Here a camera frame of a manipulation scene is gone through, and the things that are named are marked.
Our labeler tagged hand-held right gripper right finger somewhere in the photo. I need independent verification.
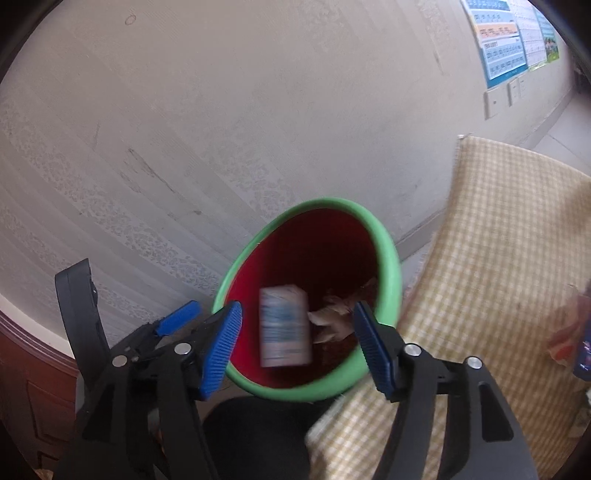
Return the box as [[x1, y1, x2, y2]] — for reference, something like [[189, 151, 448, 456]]
[[353, 301, 539, 480]]

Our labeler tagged blue wall poster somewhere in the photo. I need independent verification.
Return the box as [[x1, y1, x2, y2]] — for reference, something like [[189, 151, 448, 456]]
[[461, 0, 530, 89]]

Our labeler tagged red and blue wrapper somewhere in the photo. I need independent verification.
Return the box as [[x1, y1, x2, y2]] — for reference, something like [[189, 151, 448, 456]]
[[549, 284, 591, 380]]

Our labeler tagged large white wall plate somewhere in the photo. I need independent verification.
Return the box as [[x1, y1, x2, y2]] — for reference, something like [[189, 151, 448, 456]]
[[483, 88, 511, 121]]

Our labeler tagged yellow checked tablecloth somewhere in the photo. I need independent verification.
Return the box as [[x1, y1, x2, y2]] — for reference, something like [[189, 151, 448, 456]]
[[305, 135, 591, 480]]

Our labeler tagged crumpled beige wrapper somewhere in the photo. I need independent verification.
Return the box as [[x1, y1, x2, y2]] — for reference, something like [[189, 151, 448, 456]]
[[307, 276, 376, 345]]

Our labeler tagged white wall poster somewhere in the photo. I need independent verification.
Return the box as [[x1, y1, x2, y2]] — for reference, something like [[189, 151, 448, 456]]
[[512, 0, 548, 71]]

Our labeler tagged green wall poster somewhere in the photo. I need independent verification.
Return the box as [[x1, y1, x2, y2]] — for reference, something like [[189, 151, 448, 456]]
[[536, 4, 561, 64]]

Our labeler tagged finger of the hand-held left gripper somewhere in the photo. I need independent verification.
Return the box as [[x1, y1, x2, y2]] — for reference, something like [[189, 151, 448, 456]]
[[111, 300, 202, 357]]

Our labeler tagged brown wooden door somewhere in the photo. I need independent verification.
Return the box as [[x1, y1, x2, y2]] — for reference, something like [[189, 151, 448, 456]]
[[0, 308, 80, 472]]

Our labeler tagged blue and white carton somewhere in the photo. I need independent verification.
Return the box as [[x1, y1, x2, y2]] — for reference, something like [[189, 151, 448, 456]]
[[259, 284, 311, 368]]

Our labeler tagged red bin with green rim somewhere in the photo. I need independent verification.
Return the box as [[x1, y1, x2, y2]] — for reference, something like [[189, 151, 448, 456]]
[[211, 198, 403, 403]]

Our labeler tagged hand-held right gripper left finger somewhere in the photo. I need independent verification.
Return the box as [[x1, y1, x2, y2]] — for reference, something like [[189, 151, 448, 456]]
[[55, 301, 243, 480]]

